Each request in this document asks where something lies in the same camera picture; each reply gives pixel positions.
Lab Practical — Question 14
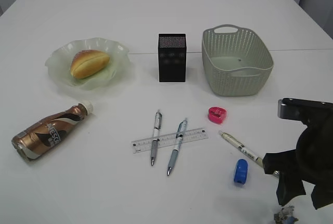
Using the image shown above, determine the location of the black covered right gripper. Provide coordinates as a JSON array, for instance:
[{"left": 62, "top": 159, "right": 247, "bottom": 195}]
[{"left": 262, "top": 123, "right": 332, "bottom": 209}]

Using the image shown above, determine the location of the paper with blue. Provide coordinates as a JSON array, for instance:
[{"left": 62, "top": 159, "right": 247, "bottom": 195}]
[{"left": 274, "top": 205, "right": 299, "bottom": 224}]

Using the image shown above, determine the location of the yellow bread loaf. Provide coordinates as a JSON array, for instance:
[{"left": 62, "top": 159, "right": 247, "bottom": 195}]
[{"left": 70, "top": 49, "right": 110, "bottom": 79}]

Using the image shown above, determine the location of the brown coffee drink bottle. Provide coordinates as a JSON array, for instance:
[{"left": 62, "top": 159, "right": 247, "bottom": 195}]
[{"left": 11, "top": 101, "right": 93, "bottom": 161}]

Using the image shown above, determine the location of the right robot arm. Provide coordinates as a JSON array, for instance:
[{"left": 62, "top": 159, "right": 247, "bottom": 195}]
[{"left": 263, "top": 98, "right": 332, "bottom": 209}]

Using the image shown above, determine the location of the blue pencil sharpener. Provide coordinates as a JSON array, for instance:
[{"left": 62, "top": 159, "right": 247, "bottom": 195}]
[{"left": 234, "top": 159, "right": 248, "bottom": 184}]

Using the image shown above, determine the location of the pink pencil sharpener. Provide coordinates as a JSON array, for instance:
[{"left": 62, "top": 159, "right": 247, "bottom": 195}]
[{"left": 208, "top": 106, "right": 227, "bottom": 125}]

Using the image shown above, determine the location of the blue grey pen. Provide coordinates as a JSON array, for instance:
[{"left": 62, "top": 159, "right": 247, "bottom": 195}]
[{"left": 167, "top": 118, "right": 188, "bottom": 176}]

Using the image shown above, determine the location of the pale green plastic basket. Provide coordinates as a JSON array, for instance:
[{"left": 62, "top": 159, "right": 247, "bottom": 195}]
[{"left": 201, "top": 24, "right": 274, "bottom": 96}]

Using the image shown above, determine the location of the grey grip pen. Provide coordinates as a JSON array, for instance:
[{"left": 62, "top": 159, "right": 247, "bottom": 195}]
[{"left": 150, "top": 110, "right": 162, "bottom": 166}]

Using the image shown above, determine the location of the black mesh pen holder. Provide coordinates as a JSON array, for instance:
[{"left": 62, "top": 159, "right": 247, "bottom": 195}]
[{"left": 158, "top": 33, "right": 187, "bottom": 82}]

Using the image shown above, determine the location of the pale green glass plate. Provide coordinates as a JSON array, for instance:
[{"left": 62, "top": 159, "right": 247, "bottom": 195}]
[{"left": 45, "top": 38, "right": 129, "bottom": 91}]

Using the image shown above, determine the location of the clear plastic ruler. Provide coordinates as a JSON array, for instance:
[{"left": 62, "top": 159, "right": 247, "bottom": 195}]
[{"left": 131, "top": 128, "right": 208, "bottom": 154}]

